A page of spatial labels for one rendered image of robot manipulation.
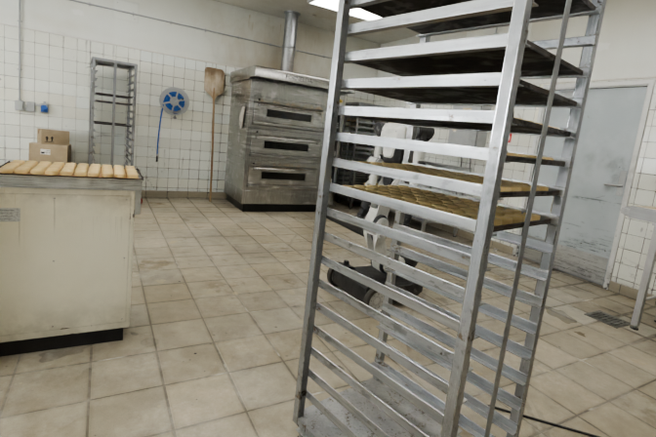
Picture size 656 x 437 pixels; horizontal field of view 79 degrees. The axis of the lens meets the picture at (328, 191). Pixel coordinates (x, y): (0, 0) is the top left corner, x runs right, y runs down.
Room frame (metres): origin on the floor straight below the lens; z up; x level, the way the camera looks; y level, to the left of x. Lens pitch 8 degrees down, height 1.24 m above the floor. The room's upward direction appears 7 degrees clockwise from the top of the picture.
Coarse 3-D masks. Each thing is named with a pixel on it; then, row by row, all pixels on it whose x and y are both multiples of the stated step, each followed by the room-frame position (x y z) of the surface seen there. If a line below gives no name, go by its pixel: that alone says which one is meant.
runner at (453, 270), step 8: (392, 248) 1.69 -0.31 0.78; (400, 248) 1.66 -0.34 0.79; (408, 256) 1.62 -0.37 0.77; (416, 256) 1.59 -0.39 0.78; (424, 256) 1.57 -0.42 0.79; (432, 264) 1.53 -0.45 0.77; (440, 264) 1.50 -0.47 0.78; (448, 264) 1.48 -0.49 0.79; (448, 272) 1.46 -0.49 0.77; (456, 272) 1.45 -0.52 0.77; (464, 272) 1.43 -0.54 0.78; (488, 280) 1.36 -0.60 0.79; (488, 288) 1.33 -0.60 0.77; (496, 288) 1.33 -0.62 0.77; (504, 288) 1.31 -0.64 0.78; (520, 296) 1.27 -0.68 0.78; (528, 296) 1.25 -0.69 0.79; (536, 296) 1.23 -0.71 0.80; (528, 304) 1.22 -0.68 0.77; (536, 304) 1.23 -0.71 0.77
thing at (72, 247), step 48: (0, 192) 1.74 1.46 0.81; (48, 192) 1.83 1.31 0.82; (96, 192) 1.92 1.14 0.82; (0, 240) 1.74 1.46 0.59; (48, 240) 1.83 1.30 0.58; (96, 240) 1.92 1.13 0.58; (0, 288) 1.74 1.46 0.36; (48, 288) 1.83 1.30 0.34; (96, 288) 1.92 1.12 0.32; (0, 336) 1.74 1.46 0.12; (48, 336) 1.83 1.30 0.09; (96, 336) 1.95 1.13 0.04
